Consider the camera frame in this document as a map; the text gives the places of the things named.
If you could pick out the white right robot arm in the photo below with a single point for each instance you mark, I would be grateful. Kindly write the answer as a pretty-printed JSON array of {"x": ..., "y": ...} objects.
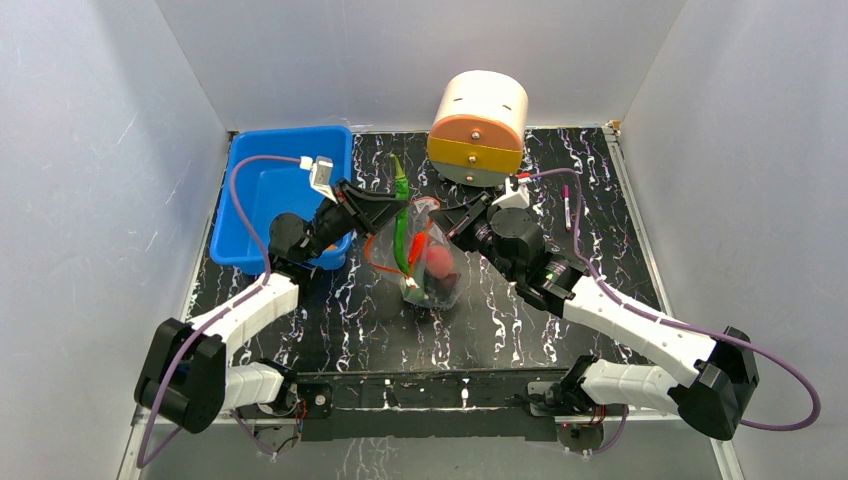
[{"x": 707, "y": 382}]

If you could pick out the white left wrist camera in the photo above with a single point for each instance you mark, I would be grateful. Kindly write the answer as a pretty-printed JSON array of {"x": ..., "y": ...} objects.
[{"x": 320, "y": 171}]

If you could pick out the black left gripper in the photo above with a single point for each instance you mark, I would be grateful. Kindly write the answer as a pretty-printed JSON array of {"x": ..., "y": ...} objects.
[{"x": 372, "y": 211}]

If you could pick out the black base bar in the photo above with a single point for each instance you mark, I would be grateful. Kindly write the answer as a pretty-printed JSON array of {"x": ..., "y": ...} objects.
[{"x": 419, "y": 404}]

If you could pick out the long green chili pepper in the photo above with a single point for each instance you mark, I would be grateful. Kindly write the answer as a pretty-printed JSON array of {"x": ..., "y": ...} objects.
[{"x": 402, "y": 192}]

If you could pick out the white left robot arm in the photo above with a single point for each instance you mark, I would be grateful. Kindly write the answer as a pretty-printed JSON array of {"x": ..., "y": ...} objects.
[{"x": 187, "y": 376}]

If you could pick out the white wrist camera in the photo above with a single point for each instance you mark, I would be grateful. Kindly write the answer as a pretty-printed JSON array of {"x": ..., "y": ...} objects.
[
  {"x": 515, "y": 192},
  {"x": 320, "y": 171}
]

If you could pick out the peach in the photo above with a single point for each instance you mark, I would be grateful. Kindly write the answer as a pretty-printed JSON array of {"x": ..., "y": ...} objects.
[{"x": 439, "y": 261}]

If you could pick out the aluminium frame rail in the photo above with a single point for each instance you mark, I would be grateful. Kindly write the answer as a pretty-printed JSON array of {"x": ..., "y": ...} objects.
[{"x": 724, "y": 452}]

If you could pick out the pink white marker pen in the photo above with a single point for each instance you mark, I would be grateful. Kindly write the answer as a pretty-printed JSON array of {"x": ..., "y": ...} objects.
[{"x": 567, "y": 208}]

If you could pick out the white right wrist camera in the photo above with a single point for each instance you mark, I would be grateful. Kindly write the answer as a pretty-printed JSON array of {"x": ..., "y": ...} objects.
[{"x": 515, "y": 192}]

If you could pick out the round drawer cabinet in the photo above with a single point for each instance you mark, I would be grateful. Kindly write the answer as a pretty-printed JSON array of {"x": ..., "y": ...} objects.
[{"x": 477, "y": 136}]

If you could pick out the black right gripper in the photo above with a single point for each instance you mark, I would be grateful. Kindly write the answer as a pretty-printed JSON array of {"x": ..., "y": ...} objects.
[{"x": 472, "y": 217}]

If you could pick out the clear zip top bag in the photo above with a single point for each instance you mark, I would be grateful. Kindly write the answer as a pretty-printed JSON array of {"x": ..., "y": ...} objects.
[{"x": 419, "y": 259}]

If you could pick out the red chili pepper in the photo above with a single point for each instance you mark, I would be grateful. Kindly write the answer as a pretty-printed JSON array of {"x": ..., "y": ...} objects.
[{"x": 418, "y": 247}]

